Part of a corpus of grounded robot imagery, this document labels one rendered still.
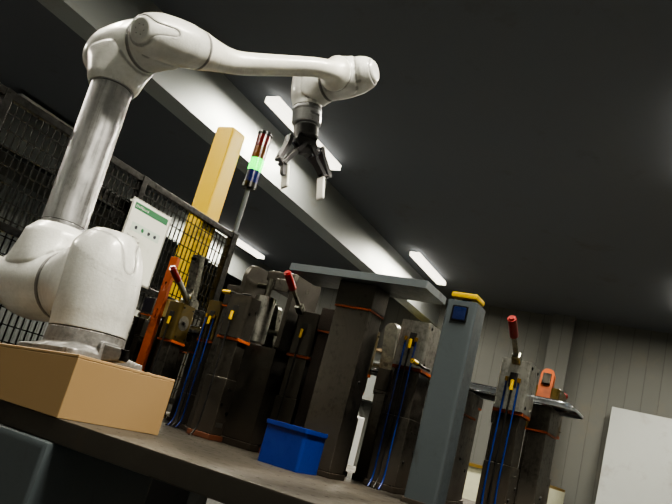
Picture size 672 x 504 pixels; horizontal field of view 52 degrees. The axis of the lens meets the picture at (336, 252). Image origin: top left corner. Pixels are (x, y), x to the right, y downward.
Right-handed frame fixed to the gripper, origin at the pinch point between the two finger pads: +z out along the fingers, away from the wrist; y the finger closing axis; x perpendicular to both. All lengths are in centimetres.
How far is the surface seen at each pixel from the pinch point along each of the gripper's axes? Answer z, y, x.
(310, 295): 31.8, 1.2, -4.3
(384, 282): 35, -9, -42
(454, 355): 51, -1, -56
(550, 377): 52, 49, -49
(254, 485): 76, -58, -65
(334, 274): 31.9, -12.9, -29.5
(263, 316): 38.2, -8.2, 4.2
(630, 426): 48, 764, 257
